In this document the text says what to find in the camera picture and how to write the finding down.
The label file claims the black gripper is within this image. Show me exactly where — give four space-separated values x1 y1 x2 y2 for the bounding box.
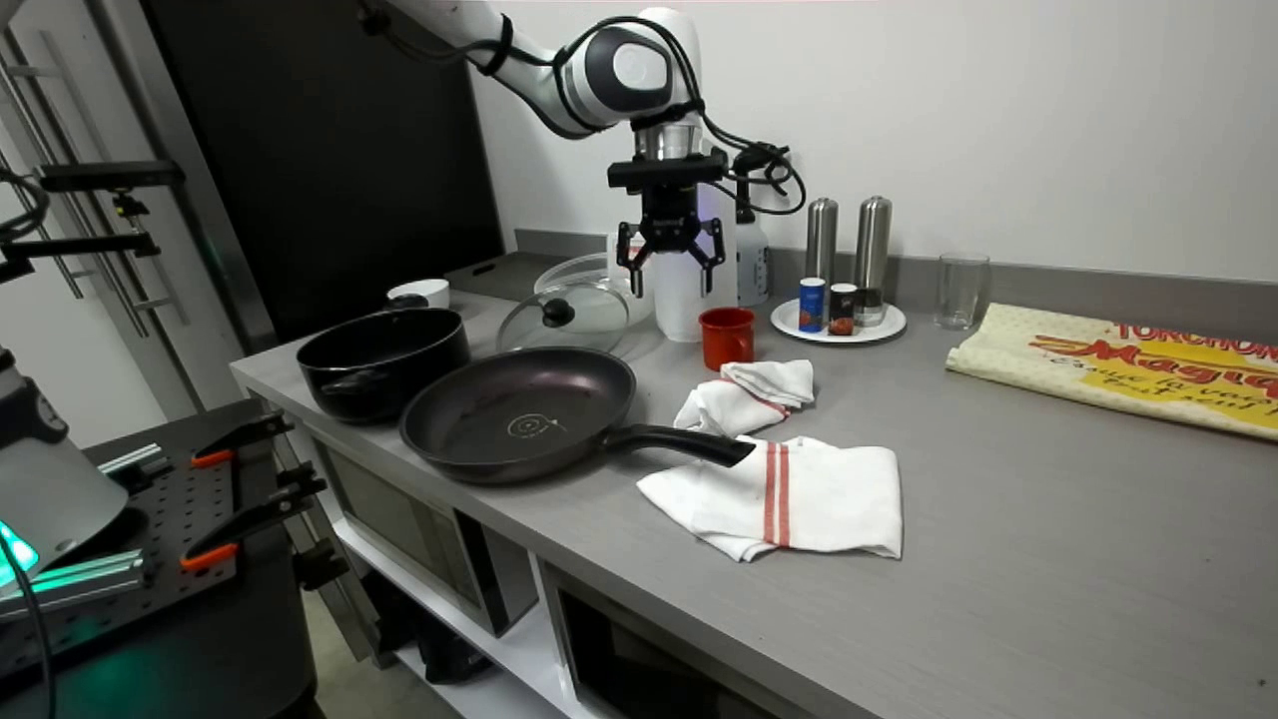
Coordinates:
617 184 732 298

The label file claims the red cup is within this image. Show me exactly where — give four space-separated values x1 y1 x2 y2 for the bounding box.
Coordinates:
693 304 757 374

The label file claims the white paper towel roll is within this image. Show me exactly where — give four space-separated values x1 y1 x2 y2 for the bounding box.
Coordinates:
647 184 741 349

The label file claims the white box with red label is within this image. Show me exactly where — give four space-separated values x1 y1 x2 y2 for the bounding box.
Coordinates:
604 232 647 285

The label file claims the spray bottle with black head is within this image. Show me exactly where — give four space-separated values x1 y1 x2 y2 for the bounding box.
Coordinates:
728 140 796 313

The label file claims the glass pot lid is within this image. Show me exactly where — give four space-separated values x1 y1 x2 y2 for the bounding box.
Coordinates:
532 252 660 330

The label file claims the glass lid with black knob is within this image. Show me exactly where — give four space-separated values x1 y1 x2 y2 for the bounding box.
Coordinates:
492 278 633 358

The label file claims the blue capped spice jar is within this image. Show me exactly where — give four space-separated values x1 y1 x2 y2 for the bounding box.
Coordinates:
796 276 836 337

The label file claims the short steel grinder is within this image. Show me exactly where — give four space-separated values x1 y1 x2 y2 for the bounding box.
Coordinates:
802 197 842 286

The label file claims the crumpled white red-striped towel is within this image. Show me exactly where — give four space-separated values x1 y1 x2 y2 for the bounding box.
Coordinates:
671 356 820 440

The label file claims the dark spice jar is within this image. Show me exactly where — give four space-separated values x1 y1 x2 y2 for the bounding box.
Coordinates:
826 278 864 341

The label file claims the tall steel grinder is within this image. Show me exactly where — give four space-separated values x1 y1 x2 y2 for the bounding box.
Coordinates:
856 193 896 313

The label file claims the white round plate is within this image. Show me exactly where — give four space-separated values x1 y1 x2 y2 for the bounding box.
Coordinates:
768 290 912 352

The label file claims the black frying pan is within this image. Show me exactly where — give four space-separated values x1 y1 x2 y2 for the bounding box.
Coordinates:
395 349 757 493

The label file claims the small white bowl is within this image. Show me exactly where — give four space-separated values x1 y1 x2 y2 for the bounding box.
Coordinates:
383 276 456 313

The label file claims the flat white red-striped towel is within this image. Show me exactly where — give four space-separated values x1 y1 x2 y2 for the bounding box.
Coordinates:
633 434 908 567

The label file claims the clear drinking glass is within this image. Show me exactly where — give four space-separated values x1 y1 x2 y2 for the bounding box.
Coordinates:
939 252 995 337

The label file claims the black cooking pot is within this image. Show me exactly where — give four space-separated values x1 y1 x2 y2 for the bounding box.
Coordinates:
292 304 471 432

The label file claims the dark built-in appliance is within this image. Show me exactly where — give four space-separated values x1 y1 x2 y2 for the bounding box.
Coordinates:
533 565 802 719
315 445 541 638

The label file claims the yellow printed bag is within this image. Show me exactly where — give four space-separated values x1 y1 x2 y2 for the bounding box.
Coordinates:
942 298 1278 446

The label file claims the black orange-tipped clamp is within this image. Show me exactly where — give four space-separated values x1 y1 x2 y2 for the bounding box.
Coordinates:
187 413 294 470
177 463 330 578

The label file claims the small grey metal block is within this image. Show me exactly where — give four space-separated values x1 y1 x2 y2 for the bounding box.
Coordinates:
90 440 171 489

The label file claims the black breadboard table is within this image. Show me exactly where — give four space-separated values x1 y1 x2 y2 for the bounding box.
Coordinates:
0 397 330 719

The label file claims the wrist mounted camera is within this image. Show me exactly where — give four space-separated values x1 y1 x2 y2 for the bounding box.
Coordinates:
607 147 736 197

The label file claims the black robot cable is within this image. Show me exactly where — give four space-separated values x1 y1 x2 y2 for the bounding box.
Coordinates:
456 11 809 222

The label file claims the black camera stand bar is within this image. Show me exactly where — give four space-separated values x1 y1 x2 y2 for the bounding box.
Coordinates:
34 157 187 222

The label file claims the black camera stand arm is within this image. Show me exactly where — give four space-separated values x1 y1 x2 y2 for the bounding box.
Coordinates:
0 229 163 286

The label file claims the aluminium rail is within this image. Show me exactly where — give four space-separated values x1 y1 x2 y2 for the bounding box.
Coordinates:
0 549 153 617

